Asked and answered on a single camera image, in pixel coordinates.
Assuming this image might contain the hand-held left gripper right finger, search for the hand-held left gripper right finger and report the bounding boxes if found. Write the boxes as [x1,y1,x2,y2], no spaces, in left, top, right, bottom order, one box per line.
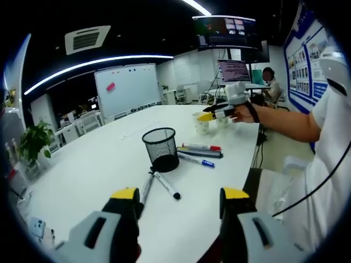
[219,187,310,263]

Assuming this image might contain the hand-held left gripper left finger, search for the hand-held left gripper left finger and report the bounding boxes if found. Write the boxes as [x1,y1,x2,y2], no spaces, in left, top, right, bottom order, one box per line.
[54,187,143,263]

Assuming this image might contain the red whiteboard marker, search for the red whiteboard marker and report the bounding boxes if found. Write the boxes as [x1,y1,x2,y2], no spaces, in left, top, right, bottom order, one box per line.
[182,142,222,151]

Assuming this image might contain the black whiteboard marker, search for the black whiteboard marker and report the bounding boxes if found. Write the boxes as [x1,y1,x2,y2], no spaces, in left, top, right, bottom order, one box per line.
[138,174,155,206]
[153,171,182,200]

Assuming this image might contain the blue whiteboard marker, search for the blue whiteboard marker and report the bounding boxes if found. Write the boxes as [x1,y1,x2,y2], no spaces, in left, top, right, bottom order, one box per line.
[178,152,216,168]

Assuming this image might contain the black mesh pen holder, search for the black mesh pen holder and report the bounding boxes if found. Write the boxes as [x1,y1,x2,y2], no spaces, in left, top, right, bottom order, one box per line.
[141,127,180,173]

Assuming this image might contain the white rolling whiteboard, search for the white rolling whiteboard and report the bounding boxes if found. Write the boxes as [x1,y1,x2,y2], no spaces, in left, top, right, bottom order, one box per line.
[94,63,164,118]

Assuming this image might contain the person's right hand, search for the person's right hand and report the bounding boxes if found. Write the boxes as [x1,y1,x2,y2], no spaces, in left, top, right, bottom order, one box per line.
[229,102,260,124]

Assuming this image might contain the laptop with lit screen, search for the laptop with lit screen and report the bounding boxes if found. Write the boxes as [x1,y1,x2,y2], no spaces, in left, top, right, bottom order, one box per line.
[216,59,252,83]

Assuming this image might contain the green board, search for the green board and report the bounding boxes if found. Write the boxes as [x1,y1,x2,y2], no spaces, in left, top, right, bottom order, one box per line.
[251,68,265,85]

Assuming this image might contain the black blank monitor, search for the black blank monitor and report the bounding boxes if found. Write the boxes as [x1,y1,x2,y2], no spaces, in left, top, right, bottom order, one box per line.
[242,40,271,63]

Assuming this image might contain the hanging display screen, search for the hanging display screen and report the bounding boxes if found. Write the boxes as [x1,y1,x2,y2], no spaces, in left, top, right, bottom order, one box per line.
[192,15,258,52]

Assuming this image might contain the light blue smartphone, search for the light blue smartphone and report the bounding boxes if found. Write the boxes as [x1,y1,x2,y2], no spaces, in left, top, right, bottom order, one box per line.
[29,217,46,239]

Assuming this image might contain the long ceiling light strip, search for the long ceiling light strip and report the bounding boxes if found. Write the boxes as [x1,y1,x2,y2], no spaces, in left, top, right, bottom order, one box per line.
[180,0,212,16]
[24,54,175,96]

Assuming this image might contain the white chest-worn device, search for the white chest-worn device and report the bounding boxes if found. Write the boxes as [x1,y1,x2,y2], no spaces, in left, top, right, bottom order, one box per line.
[319,45,348,95]

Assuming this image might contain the person's white shirt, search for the person's white shirt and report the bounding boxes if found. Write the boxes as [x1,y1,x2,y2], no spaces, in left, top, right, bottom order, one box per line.
[254,93,351,253]

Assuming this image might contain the group of white office chairs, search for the group of white office chairs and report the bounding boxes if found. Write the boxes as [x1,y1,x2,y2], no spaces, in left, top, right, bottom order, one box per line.
[54,109,106,138]

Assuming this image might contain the large potted green plant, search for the large potted green plant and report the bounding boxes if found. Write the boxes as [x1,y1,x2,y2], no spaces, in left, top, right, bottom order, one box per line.
[19,120,54,167]

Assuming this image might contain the white tall cabinet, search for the white tall cabinet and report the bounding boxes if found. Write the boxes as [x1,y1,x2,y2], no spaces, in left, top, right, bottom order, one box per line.
[30,94,60,132]

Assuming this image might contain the ceiling air conditioner vent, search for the ceiling air conditioner vent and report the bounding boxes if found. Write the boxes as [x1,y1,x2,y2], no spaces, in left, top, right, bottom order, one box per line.
[64,25,111,55]

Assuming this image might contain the white display stand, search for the white display stand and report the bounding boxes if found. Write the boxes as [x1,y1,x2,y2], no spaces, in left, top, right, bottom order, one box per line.
[4,32,31,110]

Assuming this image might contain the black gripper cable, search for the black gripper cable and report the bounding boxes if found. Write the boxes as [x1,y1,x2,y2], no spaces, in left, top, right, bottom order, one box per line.
[252,102,268,168]

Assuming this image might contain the blue white wall poster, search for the blue white wall poster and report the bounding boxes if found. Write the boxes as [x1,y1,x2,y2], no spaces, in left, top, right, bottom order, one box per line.
[282,4,334,115]

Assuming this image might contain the black device cable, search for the black device cable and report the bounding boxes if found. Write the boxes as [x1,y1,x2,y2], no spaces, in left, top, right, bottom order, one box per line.
[271,142,351,218]

